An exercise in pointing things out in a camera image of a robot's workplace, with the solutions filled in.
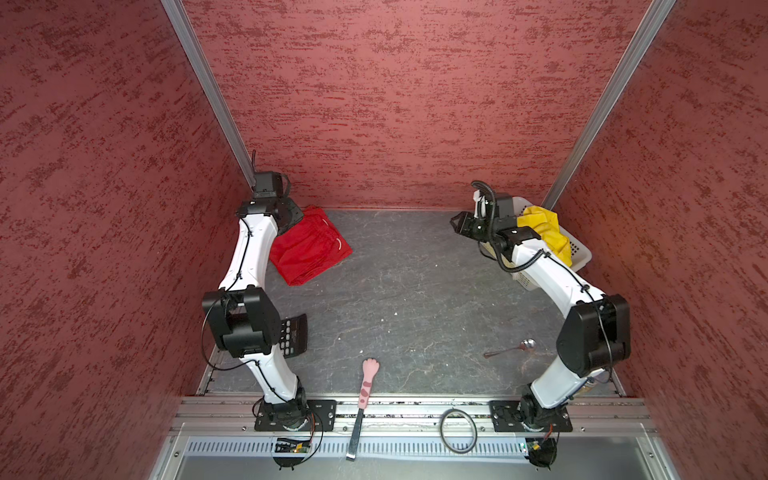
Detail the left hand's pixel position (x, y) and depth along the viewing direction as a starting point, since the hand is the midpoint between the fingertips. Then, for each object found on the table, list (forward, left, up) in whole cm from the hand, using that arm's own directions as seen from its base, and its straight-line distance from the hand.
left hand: (293, 221), depth 87 cm
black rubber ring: (-49, -51, -21) cm, 74 cm away
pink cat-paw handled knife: (-35, -24, -21) cm, 48 cm away
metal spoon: (-29, -69, -20) cm, 78 cm away
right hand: (0, -48, -1) cm, 48 cm away
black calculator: (-27, -1, -20) cm, 34 cm away
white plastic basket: (0, -93, -13) cm, 94 cm away
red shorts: (+5, -1, -18) cm, 19 cm away
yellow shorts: (+11, -83, -9) cm, 84 cm away
